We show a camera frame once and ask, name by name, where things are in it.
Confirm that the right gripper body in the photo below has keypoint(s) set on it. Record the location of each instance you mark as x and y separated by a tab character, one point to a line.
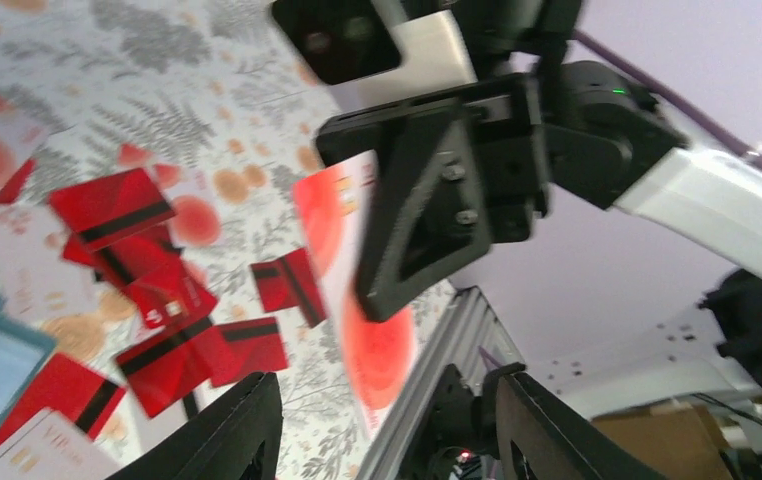
506	134

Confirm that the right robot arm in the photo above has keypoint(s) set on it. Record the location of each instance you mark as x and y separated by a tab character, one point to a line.
608	143

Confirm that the floral table mat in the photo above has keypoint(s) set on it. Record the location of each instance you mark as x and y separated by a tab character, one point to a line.
206	85

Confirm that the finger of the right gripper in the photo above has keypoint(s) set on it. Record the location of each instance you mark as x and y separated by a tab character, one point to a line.
428	214

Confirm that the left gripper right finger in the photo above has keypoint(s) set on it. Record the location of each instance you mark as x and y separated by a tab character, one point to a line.
541	437

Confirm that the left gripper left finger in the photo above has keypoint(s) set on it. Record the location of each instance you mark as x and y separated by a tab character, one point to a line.
235	437

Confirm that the white card big red dot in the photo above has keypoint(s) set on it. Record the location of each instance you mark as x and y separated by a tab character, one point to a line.
333	206

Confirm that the red card top pile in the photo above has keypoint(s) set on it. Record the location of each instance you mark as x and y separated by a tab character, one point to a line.
105	210

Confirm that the red card pile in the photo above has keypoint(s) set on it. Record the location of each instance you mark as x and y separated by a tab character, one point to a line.
105	210
166	367

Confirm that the red card centre pile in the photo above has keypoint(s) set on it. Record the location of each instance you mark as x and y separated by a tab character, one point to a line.
166	367

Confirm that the aluminium rail frame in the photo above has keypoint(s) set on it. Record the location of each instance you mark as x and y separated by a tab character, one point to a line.
468	341

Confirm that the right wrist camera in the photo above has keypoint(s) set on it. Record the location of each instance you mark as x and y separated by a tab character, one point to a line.
369	53

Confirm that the white april card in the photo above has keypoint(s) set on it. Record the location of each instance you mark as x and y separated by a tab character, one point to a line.
49	446

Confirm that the red card right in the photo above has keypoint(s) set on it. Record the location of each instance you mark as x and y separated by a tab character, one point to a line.
289	282

